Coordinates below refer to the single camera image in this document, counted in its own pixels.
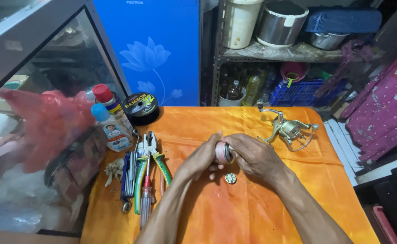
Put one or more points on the person's right hand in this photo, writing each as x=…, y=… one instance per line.
x=256, y=156

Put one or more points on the person's left hand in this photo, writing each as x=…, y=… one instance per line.
x=195, y=161

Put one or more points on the reel spool with pink line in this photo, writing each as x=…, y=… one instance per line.
x=223, y=152

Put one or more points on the round metal drag knob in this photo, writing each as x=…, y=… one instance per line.
x=230, y=178

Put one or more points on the gold spinning reel body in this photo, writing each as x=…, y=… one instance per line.
x=288, y=129

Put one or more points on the orange tablecloth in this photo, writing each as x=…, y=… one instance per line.
x=246, y=210

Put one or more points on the small silver wrench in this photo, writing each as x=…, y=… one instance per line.
x=136, y=137

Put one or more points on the blue hex key set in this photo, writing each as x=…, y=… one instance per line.
x=128, y=176

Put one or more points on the black fishing line spool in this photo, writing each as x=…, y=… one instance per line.
x=141, y=107

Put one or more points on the beige fibre wad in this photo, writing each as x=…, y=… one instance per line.
x=114, y=170

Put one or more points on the blue cap clear bottle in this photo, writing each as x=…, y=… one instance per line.
x=113, y=130

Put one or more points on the red cap clear bottle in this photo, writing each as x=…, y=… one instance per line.
x=112, y=103

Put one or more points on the metal shelf rack with kitchenware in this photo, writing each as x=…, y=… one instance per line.
x=286, y=50

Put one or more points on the blue floral refrigerator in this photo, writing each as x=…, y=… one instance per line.
x=151, y=50

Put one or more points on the pink floral cloth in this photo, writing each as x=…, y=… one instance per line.
x=384, y=111

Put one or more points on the red plastic container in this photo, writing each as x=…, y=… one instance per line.
x=386, y=225

